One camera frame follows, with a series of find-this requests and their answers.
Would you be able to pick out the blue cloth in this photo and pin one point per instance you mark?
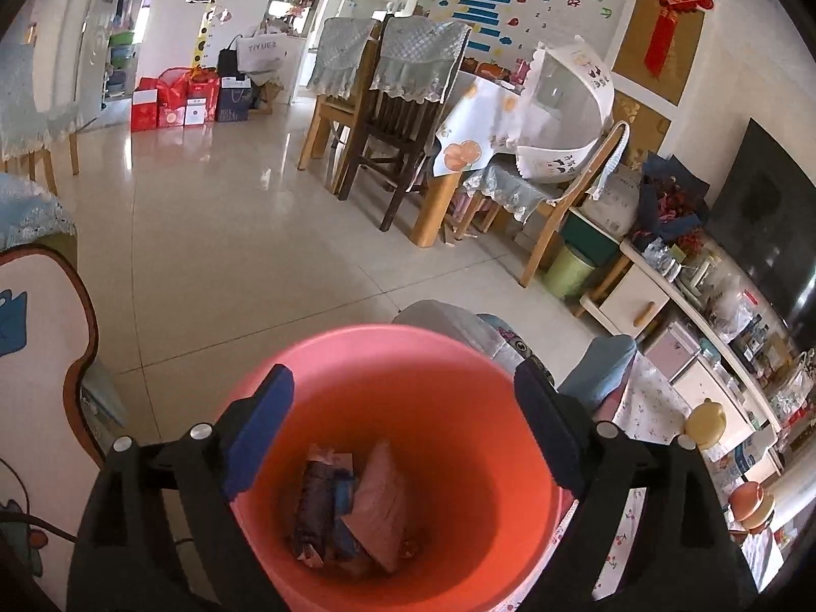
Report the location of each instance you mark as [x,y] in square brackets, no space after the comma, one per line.
[599,370]

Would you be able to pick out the white mesh food cover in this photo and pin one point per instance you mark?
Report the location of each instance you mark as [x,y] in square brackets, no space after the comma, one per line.
[567,95]

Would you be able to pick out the dark wrapped flower bouquet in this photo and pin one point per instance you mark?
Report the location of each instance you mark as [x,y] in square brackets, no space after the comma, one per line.
[672,197]

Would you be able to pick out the brown cork wall board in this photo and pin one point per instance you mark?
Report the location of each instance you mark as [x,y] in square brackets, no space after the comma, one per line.
[685,70]

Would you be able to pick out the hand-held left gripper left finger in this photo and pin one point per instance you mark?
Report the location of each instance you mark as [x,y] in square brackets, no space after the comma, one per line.
[255,433]

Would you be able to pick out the dark blue gift bag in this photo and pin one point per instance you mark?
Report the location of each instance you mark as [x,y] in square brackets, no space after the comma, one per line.
[233,102]

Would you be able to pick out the dark wooden dining chair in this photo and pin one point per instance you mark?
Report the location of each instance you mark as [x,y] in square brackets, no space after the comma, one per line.
[401,108]

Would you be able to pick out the white supplement bottle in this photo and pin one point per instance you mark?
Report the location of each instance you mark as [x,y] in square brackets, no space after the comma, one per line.
[752,456]

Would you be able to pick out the light wooden dining chair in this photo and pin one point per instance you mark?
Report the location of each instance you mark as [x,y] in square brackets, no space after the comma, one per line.
[331,76]

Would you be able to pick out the green storage box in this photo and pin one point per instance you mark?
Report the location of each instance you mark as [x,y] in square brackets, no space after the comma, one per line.
[590,233]

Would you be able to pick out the cherry print tablecloth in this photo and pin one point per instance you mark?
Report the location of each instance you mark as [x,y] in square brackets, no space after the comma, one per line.
[650,408]

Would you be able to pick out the green plastic bin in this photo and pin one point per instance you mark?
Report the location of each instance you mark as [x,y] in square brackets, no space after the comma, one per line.
[570,271]

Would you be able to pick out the cartoon print cushion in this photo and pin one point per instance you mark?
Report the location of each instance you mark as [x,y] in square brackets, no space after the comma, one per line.
[38,395]

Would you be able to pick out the curved light wooden chair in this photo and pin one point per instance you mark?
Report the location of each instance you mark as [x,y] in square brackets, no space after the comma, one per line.
[574,197]

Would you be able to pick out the white sack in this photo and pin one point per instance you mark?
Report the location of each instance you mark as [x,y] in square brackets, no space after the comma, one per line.
[612,201]

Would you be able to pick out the grey patterned cloth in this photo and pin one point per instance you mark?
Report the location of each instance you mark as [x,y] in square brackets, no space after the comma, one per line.
[446,325]

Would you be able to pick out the orange print table cloth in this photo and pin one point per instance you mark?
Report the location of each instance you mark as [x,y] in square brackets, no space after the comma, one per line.
[484,115]

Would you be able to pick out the white television cabinet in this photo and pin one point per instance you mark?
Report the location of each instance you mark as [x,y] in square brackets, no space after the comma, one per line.
[695,357]

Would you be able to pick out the pink storage box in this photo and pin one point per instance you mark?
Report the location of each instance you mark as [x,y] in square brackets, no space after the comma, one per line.
[669,350]

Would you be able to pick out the small yellow pear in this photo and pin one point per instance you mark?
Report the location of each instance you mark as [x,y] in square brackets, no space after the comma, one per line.
[704,424]

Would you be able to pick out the red knot wall ornament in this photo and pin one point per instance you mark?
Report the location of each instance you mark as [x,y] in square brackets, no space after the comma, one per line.
[672,6]

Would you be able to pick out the giraffe height chart sticker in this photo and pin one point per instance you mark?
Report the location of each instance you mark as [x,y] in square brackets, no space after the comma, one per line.
[213,6]

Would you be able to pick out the white paper bag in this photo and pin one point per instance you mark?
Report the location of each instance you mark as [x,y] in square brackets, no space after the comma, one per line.
[261,54]

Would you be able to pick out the black television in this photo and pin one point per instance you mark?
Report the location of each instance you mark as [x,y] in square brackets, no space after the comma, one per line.
[765,217]

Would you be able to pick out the blue wall stickers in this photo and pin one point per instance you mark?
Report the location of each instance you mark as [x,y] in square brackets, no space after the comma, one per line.
[491,0]

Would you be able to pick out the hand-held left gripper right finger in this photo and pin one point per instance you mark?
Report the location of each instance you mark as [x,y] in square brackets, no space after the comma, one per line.
[548,433]

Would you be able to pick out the chair with lace cover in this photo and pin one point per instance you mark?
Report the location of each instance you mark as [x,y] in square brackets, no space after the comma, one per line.
[32,115]

